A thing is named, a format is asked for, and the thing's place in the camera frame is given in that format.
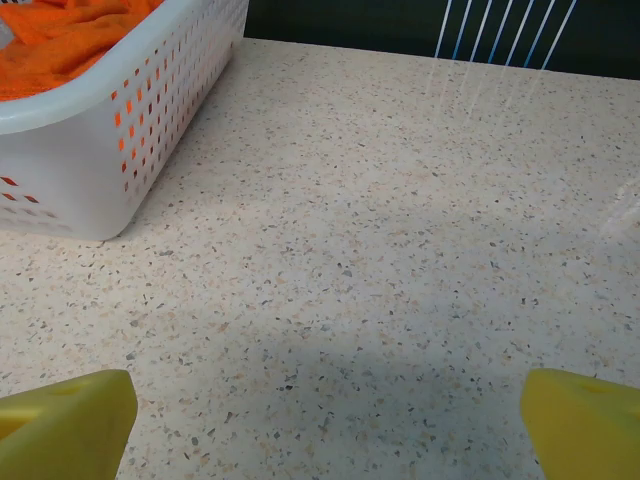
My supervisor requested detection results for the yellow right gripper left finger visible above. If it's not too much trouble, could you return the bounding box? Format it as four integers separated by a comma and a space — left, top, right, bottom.
0, 369, 139, 480

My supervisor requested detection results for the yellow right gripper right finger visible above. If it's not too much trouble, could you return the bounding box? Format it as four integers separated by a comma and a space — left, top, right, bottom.
519, 368, 640, 480

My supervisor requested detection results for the orange t-shirt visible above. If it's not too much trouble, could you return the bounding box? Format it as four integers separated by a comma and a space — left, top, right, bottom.
0, 0, 164, 103

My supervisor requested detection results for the white perforated plastic basket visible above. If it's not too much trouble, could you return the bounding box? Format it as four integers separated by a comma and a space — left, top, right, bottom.
0, 0, 250, 240

